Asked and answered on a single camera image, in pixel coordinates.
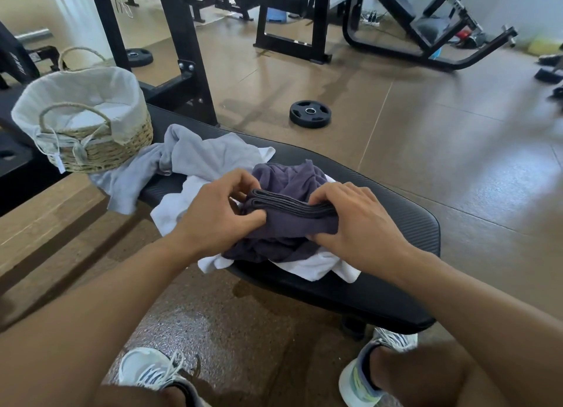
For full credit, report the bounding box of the person's left forearm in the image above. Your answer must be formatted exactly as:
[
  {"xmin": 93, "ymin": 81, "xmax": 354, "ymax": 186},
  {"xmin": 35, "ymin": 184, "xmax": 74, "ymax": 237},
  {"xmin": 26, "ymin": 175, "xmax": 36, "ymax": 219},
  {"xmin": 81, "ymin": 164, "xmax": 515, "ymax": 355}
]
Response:
[{"xmin": 0, "ymin": 237, "xmax": 194, "ymax": 407}]

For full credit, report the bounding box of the woven basket with white liner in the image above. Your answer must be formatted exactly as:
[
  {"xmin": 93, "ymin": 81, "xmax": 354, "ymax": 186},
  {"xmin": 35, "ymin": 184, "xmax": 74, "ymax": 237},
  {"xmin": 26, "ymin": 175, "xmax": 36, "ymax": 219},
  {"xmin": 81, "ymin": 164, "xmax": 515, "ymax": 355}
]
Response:
[{"xmin": 11, "ymin": 46, "xmax": 155, "ymax": 174}]

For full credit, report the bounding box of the light grey towel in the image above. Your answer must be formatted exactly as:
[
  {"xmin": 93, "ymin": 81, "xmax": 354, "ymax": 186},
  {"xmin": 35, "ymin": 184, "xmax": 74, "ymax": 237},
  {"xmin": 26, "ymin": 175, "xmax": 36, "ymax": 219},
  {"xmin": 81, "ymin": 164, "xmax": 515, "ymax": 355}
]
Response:
[{"xmin": 89, "ymin": 124, "xmax": 264, "ymax": 215}]

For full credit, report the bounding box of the white towel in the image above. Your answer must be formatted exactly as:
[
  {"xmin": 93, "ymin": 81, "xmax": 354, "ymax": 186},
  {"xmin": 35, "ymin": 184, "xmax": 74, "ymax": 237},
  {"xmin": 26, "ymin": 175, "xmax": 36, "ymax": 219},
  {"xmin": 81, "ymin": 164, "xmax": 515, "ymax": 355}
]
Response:
[
  {"xmin": 150, "ymin": 146, "xmax": 362, "ymax": 285},
  {"xmin": 46, "ymin": 103, "xmax": 133, "ymax": 130}
]

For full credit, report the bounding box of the yellow green cushion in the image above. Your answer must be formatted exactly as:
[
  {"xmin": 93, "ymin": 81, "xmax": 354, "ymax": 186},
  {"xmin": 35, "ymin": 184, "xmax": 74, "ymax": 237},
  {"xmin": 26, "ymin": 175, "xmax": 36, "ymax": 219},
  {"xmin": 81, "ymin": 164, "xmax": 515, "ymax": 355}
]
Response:
[{"xmin": 527, "ymin": 36, "xmax": 563, "ymax": 57}]

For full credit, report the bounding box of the person's right leg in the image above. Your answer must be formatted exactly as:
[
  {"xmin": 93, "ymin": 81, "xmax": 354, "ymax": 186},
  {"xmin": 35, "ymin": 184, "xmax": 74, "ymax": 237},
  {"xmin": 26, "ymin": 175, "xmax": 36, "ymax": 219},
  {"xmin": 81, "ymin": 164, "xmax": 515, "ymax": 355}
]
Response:
[{"xmin": 369, "ymin": 340, "xmax": 507, "ymax": 407}]

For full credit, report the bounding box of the person's leg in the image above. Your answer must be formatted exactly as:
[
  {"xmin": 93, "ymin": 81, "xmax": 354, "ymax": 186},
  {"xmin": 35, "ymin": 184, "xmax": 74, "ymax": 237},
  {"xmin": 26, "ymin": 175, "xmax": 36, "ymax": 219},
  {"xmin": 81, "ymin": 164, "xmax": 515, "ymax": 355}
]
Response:
[
  {"xmin": 87, "ymin": 384, "xmax": 185, "ymax": 407},
  {"xmin": 369, "ymin": 340, "xmax": 507, "ymax": 407}
]

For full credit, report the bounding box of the black bumper plate white print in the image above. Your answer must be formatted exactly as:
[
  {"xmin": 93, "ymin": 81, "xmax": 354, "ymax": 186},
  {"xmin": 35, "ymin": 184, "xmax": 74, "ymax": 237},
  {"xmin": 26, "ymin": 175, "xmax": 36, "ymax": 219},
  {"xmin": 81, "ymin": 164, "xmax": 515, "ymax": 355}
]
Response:
[{"xmin": 0, "ymin": 20, "xmax": 41, "ymax": 86}]

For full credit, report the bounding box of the person's left white shoe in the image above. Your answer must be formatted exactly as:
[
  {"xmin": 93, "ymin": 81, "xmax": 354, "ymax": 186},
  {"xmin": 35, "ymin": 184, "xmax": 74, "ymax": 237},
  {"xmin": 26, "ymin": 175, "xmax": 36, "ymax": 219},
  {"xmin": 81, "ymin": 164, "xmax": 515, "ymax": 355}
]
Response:
[{"xmin": 117, "ymin": 347, "xmax": 212, "ymax": 407}]

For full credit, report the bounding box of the person's white shoe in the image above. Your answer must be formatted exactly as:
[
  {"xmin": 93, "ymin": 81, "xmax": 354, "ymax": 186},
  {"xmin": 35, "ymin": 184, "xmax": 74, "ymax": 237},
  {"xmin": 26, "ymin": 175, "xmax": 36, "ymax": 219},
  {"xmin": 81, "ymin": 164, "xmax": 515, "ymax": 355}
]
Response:
[
  {"xmin": 338, "ymin": 326, "xmax": 419, "ymax": 407},
  {"xmin": 117, "ymin": 347, "xmax": 212, "ymax": 407}
]

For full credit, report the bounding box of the person's right hand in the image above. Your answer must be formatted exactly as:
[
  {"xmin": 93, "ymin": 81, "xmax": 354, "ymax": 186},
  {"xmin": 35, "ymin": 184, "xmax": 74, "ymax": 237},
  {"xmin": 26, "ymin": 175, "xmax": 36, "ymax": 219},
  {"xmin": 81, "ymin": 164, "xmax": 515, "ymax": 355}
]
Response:
[{"xmin": 307, "ymin": 181, "xmax": 416, "ymax": 285}]

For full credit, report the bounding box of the large black weight plate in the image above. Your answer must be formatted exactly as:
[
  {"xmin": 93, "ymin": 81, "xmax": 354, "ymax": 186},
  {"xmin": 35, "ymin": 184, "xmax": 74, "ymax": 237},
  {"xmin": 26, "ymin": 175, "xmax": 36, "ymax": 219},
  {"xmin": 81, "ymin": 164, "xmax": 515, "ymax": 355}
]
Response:
[{"xmin": 0, "ymin": 132, "xmax": 36, "ymax": 177}]

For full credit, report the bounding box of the silver steel barbell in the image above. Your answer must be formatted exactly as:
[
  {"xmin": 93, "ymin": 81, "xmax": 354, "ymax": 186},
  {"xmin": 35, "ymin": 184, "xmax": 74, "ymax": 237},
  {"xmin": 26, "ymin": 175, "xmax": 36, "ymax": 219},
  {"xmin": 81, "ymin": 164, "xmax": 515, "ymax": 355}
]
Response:
[{"xmin": 13, "ymin": 27, "xmax": 53, "ymax": 42}]

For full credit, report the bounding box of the person's left hand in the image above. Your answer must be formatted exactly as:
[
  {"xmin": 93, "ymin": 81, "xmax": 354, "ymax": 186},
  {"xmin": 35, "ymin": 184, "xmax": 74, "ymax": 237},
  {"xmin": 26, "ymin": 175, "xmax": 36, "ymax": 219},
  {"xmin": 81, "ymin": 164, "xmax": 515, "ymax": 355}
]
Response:
[{"xmin": 169, "ymin": 168, "xmax": 268, "ymax": 262}]

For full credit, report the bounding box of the black padded weight bench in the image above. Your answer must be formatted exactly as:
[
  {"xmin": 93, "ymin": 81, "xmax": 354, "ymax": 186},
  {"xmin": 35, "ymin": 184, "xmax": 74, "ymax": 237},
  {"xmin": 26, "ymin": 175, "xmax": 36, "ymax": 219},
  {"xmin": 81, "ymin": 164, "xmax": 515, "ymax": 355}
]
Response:
[{"xmin": 0, "ymin": 85, "xmax": 442, "ymax": 335}]

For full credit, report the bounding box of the black steel base beam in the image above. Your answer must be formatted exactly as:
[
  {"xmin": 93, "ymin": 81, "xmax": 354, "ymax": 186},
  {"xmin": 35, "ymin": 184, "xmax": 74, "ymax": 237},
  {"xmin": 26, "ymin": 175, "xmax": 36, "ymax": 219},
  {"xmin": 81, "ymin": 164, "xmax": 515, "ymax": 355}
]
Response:
[{"xmin": 0, "ymin": 169, "xmax": 67, "ymax": 218}]

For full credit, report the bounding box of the black bench press frame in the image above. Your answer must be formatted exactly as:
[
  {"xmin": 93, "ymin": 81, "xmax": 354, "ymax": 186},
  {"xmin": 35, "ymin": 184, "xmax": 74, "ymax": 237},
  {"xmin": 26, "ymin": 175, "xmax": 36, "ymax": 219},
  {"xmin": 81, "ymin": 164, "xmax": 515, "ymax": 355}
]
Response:
[{"xmin": 175, "ymin": 0, "xmax": 334, "ymax": 65}]

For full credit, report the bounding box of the person's left leg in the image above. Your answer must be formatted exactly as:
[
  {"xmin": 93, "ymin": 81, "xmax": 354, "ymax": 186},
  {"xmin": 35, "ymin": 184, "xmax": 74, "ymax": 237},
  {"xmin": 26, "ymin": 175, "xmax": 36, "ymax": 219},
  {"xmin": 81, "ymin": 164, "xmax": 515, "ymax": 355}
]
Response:
[{"xmin": 87, "ymin": 384, "xmax": 185, "ymax": 407}]

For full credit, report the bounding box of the black rubber weight plate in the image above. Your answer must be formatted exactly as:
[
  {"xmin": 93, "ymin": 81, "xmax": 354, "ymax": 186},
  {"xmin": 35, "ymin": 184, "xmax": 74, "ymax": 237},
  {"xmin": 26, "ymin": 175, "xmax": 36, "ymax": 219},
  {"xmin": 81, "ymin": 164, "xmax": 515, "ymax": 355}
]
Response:
[
  {"xmin": 125, "ymin": 48, "xmax": 155, "ymax": 68},
  {"xmin": 289, "ymin": 99, "xmax": 333, "ymax": 129}
]

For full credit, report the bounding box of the person's right white shoe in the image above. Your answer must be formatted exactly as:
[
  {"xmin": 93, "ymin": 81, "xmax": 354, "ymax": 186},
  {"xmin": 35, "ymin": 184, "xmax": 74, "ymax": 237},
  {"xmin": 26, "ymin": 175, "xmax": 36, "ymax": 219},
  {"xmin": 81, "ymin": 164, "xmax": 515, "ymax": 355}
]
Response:
[{"xmin": 338, "ymin": 326, "xmax": 419, "ymax": 407}]

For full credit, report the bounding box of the black barbell stand frame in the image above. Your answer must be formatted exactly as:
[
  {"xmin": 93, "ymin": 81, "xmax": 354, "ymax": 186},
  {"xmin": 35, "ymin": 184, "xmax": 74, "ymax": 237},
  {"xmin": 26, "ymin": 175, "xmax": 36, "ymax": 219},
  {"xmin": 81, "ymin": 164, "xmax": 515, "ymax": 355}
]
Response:
[{"xmin": 26, "ymin": 45, "xmax": 62, "ymax": 72}]

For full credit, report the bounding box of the black steel squat rack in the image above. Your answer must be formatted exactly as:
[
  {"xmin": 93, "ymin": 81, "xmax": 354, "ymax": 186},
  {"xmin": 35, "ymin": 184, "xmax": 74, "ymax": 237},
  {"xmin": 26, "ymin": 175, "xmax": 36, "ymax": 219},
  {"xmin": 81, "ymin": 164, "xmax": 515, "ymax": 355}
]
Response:
[{"xmin": 27, "ymin": 0, "xmax": 219, "ymax": 127}]

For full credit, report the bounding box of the person's right forearm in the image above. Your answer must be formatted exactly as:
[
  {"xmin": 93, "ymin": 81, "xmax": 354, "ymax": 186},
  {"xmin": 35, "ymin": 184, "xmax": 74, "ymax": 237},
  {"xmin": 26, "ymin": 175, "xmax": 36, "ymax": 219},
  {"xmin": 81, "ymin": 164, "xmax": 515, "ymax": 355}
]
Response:
[{"xmin": 394, "ymin": 248, "xmax": 563, "ymax": 407}]

